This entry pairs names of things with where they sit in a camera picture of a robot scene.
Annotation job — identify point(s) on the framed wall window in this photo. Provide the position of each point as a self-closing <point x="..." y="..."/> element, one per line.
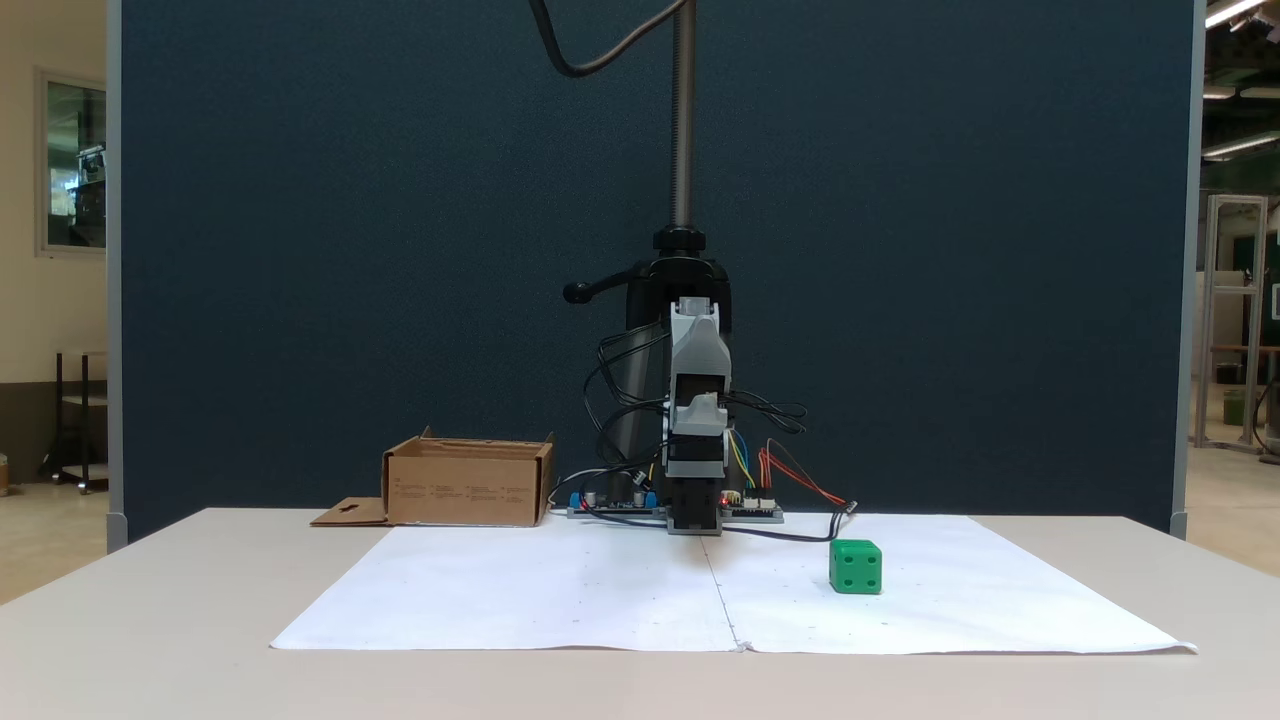
<point x="75" y="165"/>

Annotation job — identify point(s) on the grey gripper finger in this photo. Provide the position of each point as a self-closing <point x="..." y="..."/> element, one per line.
<point x="705" y="418"/>

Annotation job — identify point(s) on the aluminium profile frame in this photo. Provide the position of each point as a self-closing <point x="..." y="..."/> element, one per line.
<point x="1232" y="300"/>

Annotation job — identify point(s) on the brown cardboard box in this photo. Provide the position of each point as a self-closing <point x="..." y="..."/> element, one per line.
<point x="465" y="490"/>

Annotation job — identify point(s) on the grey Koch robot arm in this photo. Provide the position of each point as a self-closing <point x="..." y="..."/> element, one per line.
<point x="697" y="345"/>

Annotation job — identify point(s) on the long ceiling light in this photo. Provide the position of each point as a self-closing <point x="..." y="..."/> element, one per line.
<point x="1240" y="145"/>
<point x="1235" y="10"/>

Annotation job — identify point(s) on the metal camera stand, black clamp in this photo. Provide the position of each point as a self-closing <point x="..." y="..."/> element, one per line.
<point x="684" y="120"/>

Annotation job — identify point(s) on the white paper sheet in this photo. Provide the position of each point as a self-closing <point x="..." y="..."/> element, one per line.
<point x="500" y="590"/>

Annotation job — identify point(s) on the green dice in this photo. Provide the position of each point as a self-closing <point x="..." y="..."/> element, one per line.
<point x="855" y="567"/>

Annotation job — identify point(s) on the motor controller circuit board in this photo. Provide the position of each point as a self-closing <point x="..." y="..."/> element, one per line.
<point x="760" y="512"/>

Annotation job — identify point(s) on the black shelf cart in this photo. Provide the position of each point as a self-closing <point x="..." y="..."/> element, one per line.
<point x="85" y="420"/>

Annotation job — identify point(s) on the blue power circuit board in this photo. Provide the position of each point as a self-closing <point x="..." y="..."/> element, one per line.
<point x="600" y="505"/>

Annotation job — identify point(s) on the dark blue partition panel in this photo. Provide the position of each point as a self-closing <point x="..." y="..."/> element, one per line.
<point x="350" y="250"/>

